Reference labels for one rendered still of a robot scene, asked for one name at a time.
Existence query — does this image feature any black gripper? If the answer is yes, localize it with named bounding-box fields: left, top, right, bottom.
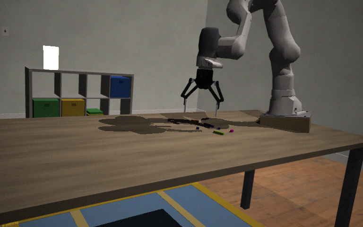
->
left=181, top=69, right=224, bottom=117

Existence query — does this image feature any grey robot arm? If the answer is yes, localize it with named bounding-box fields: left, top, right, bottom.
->
left=196, top=0, right=306, bottom=116

